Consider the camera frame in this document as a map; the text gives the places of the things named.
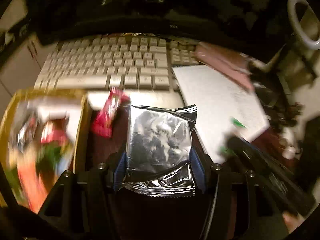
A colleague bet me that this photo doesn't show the silver foil snack packet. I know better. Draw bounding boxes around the silver foil snack packet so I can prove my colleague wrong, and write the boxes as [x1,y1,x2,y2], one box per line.
[117,104,198,197]

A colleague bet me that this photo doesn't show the shallow cardboard box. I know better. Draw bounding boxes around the shallow cardboard box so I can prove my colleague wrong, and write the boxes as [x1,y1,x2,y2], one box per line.
[0,89,88,214]

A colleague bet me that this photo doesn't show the orange snack bag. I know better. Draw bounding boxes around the orange snack bag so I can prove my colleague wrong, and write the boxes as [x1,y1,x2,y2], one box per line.
[17,164,51,213]

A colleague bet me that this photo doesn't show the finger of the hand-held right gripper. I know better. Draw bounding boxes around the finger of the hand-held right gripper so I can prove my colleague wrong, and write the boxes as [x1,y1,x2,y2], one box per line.
[226,136,265,170]

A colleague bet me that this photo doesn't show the white paper notepad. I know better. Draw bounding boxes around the white paper notepad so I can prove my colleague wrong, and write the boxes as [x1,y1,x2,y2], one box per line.
[171,65,271,163]

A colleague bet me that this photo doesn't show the maroon tablecloth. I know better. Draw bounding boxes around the maroon tablecloth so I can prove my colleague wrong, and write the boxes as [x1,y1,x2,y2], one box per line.
[75,90,288,240]

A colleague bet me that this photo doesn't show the small red snack packet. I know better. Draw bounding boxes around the small red snack packet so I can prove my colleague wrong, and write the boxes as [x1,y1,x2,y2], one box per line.
[90,86,131,139]

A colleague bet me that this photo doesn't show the black handheld device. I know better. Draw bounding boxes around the black handheld device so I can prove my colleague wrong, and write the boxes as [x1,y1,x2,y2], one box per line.
[260,80,306,131]

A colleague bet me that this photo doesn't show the green triangular snack packet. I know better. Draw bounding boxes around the green triangular snack packet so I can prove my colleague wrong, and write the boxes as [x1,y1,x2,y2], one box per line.
[36,142,73,173]

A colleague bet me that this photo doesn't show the white computer keyboard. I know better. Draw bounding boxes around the white computer keyboard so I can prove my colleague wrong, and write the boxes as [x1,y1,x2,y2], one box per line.
[34,34,201,92]

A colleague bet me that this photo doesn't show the small white bottle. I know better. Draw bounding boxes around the small white bottle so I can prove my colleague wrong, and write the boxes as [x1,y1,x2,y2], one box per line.
[284,146,298,159]

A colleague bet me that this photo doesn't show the pink pouch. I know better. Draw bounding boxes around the pink pouch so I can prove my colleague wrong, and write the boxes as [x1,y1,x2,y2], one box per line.
[195,42,256,91]

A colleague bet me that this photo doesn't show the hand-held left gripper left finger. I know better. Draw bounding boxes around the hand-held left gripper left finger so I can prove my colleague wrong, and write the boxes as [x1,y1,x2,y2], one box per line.
[39,152,127,240]

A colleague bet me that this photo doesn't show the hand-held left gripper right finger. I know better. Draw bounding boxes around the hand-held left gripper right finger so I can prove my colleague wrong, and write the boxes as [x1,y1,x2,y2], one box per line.
[189,151,275,240]

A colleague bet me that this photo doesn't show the black computer monitor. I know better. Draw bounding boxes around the black computer monitor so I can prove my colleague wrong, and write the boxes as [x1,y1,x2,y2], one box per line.
[25,0,275,46]

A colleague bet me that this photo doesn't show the white kitchen cabinets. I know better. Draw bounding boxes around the white kitchen cabinets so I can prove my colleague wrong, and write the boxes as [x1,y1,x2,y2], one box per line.
[0,36,48,98]

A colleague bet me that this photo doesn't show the white ring light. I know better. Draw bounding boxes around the white ring light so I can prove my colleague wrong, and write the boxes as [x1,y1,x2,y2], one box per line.
[287,0,320,52]

